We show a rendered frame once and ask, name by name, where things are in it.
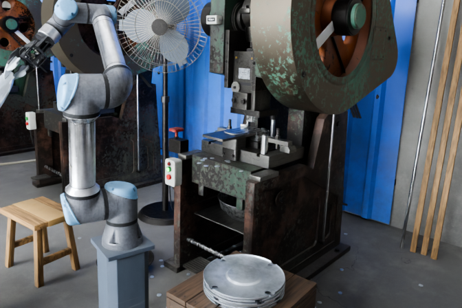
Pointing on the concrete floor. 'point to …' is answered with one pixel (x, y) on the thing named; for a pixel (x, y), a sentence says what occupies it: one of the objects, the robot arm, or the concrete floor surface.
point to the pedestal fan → (164, 214)
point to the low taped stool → (26, 215)
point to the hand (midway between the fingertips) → (7, 77)
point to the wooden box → (291, 285)
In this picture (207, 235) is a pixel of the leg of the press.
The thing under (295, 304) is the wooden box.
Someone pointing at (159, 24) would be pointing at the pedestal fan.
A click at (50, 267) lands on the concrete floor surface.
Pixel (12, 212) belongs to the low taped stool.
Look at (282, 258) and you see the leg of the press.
